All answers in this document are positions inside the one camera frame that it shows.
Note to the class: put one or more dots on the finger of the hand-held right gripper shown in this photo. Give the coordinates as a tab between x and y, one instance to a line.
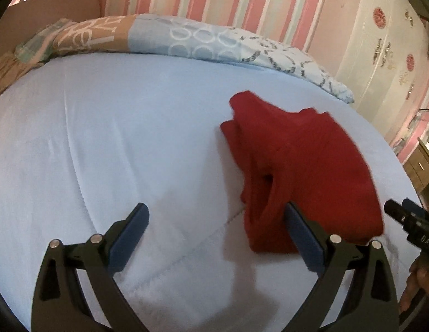
413	207
394	210

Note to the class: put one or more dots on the printed blue and tan pillow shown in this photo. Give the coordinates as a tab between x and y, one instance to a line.
159	34

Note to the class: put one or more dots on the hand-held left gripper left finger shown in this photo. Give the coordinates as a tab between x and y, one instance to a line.
129	238

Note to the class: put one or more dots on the mauve headboard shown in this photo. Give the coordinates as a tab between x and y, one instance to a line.
45	10

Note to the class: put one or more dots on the wooden dresser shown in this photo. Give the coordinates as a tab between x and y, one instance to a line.
421	169

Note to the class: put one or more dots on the brown cloth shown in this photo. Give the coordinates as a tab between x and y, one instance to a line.
10	72

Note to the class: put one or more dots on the person's right hand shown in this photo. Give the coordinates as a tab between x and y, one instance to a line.
413	283

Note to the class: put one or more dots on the light blue bed sheet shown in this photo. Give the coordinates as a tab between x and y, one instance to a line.
114	138

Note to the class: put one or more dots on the plaid cloth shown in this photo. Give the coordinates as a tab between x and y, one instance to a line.
38	39

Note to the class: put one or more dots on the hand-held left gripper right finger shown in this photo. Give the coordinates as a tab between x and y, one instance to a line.
304	238

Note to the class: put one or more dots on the white wardrobe with floral decals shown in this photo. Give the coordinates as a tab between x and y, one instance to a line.
383	41

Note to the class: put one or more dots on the red knit sweater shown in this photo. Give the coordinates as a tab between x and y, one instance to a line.
311	159

